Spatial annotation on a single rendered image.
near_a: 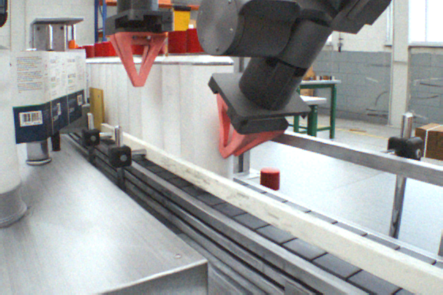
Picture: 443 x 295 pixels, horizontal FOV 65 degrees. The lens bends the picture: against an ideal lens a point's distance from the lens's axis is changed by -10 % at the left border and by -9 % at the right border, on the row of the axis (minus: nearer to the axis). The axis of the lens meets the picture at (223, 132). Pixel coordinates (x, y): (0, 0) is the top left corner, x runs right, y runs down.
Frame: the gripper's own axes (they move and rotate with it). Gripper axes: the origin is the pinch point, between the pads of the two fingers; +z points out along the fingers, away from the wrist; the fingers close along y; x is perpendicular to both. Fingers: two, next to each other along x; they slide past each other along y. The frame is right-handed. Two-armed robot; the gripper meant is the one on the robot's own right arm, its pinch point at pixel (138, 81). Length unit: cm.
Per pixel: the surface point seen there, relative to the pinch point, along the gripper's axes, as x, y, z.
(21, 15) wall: 62, -745, -108
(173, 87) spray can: 4.7, 1.5, 1.1
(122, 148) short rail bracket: -2.2, -1.6, 9.6
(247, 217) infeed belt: 3.0, 20.6, 13.7
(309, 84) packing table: 317, -257, 21
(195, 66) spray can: 3.2, 10.3, -2.0
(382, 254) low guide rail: 1.4, 37.7, 10.6
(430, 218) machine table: 30.0, 28.9, 18.7
